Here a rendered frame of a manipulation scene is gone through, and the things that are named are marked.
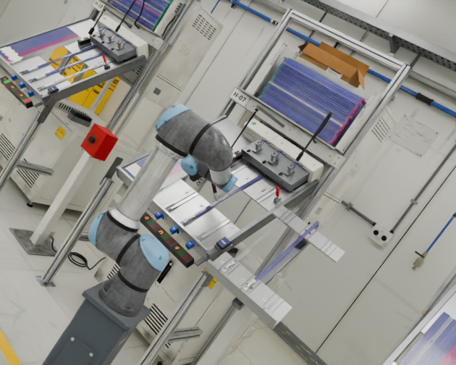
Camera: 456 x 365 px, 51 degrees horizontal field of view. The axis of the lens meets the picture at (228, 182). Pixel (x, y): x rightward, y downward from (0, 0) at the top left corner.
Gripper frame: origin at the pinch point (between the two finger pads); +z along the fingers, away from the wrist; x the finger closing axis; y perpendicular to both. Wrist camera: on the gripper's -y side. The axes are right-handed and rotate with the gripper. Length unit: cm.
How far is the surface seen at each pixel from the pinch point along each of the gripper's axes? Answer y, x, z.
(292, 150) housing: 44.0, 21.0, 11.1
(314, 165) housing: 51, 8, 11
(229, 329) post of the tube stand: -7, -56, 24
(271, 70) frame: 47, 69, -1
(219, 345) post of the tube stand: -13, -60, 29
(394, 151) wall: 145, 83, 113
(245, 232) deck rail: 9.0, -21.4, 8.1
